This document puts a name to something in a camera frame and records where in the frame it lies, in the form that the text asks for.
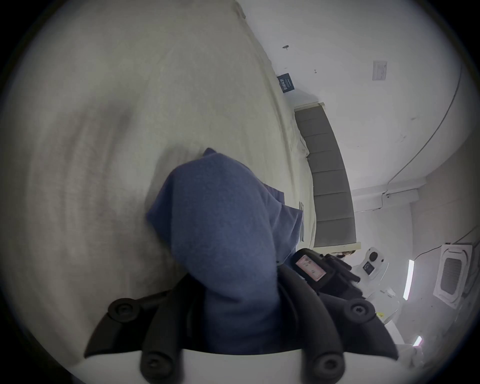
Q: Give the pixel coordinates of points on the dark blue shirt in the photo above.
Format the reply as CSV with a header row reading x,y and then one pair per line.
x,y
225,232

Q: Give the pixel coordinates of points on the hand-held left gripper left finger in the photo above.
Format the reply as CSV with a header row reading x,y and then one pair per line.
x,y
123,311

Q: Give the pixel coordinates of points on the grey padded headboard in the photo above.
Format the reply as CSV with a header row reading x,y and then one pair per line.
x,y
330,187

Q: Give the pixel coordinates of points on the bed with beige sheet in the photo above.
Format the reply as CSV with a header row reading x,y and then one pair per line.
x,y
112,131

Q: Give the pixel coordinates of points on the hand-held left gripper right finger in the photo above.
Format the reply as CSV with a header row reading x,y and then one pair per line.
x,y
358,311

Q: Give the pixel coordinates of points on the white wall paper sheet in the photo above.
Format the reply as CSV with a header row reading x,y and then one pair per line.
x,y
380,70

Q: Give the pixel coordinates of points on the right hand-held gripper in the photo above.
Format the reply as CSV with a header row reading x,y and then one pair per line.
x,y
373,262

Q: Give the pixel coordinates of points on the dark blue wall sign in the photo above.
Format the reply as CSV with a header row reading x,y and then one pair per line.
x,y
285,83

